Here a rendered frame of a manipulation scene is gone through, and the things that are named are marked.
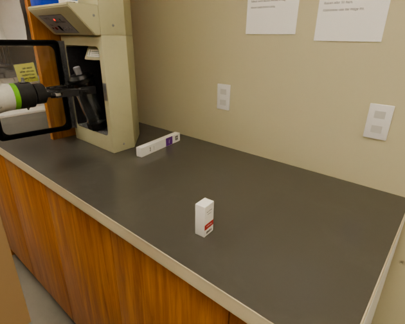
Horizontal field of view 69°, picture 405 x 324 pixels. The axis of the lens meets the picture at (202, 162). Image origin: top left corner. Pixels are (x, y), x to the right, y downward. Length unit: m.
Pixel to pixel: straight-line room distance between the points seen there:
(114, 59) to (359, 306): 1.11
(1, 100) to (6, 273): 0.74
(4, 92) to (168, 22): 0.80
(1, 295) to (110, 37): 0.95
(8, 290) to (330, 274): 0.61
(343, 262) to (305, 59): 0.72
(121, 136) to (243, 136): 0.54
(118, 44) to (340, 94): 0.85
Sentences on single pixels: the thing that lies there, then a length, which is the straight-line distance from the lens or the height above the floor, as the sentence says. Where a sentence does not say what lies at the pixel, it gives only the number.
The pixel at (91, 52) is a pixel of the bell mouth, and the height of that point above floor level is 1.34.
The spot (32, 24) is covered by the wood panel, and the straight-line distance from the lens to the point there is 1.55.
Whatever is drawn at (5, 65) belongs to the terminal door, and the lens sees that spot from 1.47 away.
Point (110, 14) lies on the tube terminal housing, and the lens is 1.28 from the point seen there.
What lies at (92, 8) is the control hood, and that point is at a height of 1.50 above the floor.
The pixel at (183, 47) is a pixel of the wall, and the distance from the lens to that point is 1.52.
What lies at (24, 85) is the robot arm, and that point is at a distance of 1.25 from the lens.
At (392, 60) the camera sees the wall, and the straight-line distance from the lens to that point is 1.12.
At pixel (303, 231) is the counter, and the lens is 0.84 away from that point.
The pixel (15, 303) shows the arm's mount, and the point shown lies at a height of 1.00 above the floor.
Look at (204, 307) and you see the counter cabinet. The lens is 0.78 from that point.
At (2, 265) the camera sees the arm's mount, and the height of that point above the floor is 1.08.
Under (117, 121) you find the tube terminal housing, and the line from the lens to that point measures 1.31.
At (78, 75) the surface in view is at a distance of 1.34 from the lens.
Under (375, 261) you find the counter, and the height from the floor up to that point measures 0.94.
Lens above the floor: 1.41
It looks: 23 degrees down
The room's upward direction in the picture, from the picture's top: 1 degrees clockwise
